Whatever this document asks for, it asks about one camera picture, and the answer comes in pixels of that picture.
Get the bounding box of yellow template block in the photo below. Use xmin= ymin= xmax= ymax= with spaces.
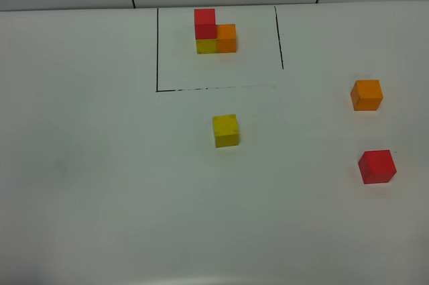
xmin=196 ymin=39 xmax=217 ymax=54

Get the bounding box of orange template block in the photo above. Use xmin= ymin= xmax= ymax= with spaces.
xmin=216 ymin=24 xmax=237 ymax=53

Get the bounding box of red template block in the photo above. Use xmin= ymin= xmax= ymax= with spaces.
xmin=194 ymin=8 xmax=217 ymax=40

